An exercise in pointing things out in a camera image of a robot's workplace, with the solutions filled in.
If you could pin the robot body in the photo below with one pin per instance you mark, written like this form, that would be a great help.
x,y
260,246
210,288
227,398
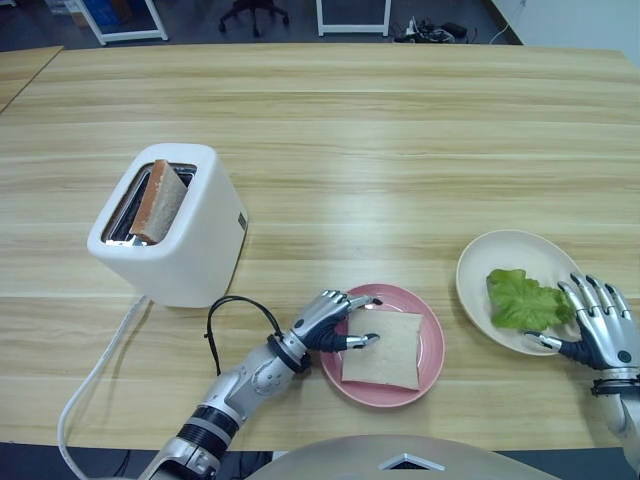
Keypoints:
x,y
350,460

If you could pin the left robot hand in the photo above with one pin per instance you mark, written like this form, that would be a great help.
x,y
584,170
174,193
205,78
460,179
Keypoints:
x,y
320,320

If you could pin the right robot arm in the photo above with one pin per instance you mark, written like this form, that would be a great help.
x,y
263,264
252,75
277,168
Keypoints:
x,y
627,415

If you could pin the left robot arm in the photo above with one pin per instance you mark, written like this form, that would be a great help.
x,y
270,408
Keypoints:
x,y
250,381

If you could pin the black power adapter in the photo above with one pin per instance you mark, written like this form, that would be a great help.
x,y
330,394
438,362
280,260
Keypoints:
x,y
454,29

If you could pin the cream toaster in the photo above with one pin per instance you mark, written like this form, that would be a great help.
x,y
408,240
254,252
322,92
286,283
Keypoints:
x,y
200,240

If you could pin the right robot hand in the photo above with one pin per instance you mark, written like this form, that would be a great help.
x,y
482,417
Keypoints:
x,y
607,335

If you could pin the black office chair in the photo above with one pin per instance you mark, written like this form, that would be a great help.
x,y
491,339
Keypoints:
x,y
255,10

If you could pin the pink plate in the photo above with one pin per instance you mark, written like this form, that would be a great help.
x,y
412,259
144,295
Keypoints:
x,y
430,350

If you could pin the cream plate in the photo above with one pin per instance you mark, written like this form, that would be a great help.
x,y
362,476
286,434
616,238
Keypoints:
x,y
500,250

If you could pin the green lettuce leaf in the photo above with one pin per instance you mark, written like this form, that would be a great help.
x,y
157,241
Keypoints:
x,y
522,300

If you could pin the bread slice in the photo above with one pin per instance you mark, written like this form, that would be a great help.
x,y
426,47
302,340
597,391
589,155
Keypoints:
x,y
162,205
390,355

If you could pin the white table frame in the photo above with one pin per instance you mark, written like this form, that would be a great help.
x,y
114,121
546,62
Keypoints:
x,y
131,34
352,29

